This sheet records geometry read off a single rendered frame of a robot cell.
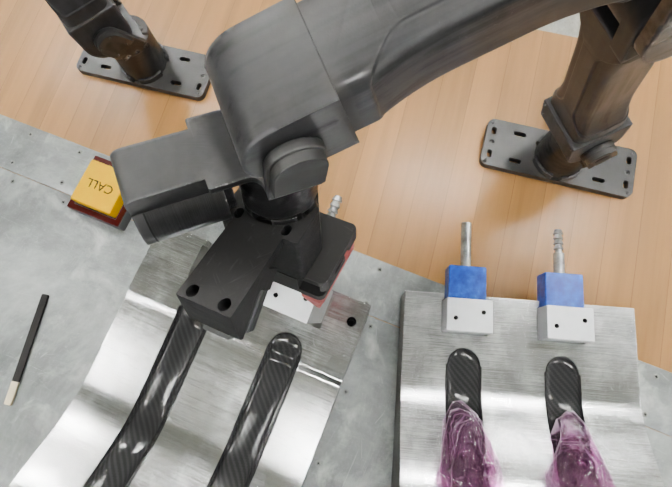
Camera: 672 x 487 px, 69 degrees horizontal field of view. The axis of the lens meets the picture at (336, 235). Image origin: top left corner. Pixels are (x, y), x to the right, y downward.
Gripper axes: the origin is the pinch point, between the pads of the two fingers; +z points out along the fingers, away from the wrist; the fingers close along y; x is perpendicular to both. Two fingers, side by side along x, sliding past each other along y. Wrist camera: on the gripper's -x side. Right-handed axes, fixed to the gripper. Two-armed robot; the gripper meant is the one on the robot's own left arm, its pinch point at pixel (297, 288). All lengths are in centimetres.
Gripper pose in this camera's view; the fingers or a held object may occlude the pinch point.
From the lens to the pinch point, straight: 49.1
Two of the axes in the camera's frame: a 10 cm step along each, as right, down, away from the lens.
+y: 9.0, 3.3, -2.7
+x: 4.3, -7.3, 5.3
